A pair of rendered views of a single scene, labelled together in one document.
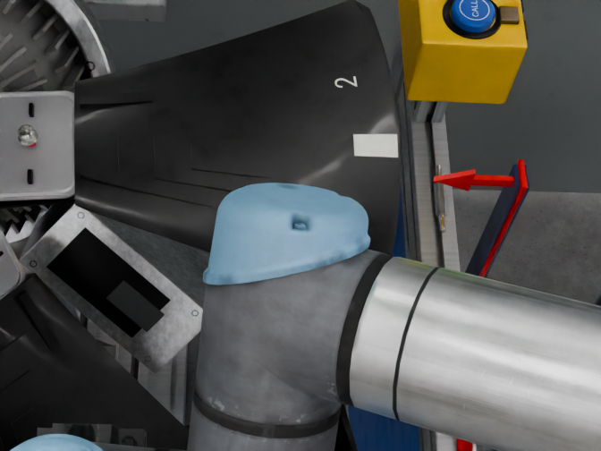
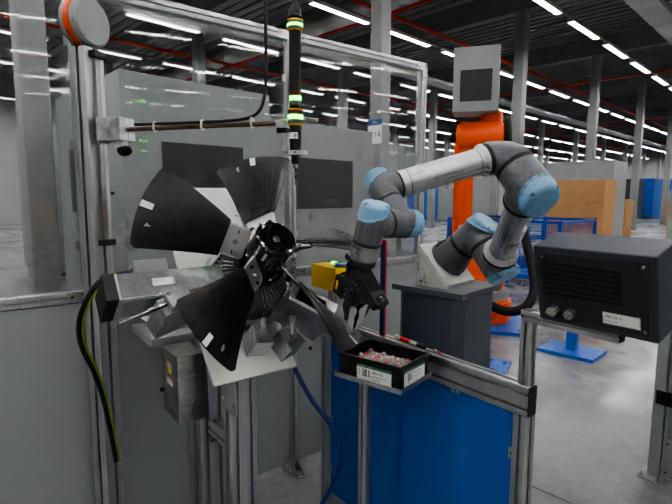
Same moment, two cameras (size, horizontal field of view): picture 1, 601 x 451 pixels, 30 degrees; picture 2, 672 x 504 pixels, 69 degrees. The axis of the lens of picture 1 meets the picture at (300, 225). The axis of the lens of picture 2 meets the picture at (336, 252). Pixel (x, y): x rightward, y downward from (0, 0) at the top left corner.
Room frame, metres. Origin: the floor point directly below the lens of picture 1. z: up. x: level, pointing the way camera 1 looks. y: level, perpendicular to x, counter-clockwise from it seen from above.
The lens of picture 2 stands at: (-0.89, 0.76, 1.35)
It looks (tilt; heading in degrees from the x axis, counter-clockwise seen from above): 7 degrees down; 332
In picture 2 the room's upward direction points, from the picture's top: straight up
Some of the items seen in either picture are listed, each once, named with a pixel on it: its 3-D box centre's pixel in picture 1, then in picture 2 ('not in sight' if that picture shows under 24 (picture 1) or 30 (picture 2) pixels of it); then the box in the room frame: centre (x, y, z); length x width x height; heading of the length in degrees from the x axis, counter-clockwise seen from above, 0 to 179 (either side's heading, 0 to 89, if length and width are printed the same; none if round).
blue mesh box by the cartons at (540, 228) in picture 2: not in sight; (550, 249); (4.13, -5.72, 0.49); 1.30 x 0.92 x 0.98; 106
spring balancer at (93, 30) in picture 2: not in sight; (85, 23); (0.93, 0.69, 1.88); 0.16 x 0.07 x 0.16; 134
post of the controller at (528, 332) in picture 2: not in sight; (527, 347); (-0.06, -0.25, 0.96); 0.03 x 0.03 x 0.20; 9
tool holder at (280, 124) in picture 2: not in sight; (292, 137); (0.42, 0.20, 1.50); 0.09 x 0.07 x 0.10; 44
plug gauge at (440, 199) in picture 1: (440, 199); not in sight; (0.64, -0.14, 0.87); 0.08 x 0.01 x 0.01; 8
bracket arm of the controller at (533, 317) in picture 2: not in sight; (569, 324); (-0.16, -0.26, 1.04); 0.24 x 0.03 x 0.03; 9
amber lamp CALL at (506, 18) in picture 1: (509, 15); not in sight; (0.72, -0.16, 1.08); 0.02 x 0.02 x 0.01; 9
